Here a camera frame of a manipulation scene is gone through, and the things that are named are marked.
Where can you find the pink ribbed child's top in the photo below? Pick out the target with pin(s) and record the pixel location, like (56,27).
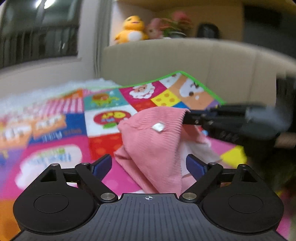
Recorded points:
(155,144)

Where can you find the black round speaker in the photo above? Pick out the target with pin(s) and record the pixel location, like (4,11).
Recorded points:
(208,30)

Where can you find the colourful cartoon play mat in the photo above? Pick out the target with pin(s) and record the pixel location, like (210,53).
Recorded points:
(42,143)

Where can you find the white vertical curtain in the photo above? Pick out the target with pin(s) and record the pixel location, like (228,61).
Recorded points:
(101,32)

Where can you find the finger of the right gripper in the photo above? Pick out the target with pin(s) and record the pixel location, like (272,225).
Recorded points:
(192,119)
(198,112)

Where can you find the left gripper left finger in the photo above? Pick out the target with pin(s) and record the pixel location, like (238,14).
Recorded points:
(90,178)

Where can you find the yellow duck plush toy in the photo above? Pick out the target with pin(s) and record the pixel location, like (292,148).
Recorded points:
(133,31)

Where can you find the pink plush toy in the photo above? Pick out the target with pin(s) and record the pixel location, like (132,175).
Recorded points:
(153,29)

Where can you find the red-leaved potted plant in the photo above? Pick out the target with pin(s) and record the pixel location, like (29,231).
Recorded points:
(176,26)

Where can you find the dark barred window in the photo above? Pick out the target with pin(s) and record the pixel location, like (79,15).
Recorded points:
(37,30)

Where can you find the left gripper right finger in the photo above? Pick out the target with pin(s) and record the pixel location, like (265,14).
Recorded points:
(207,178)

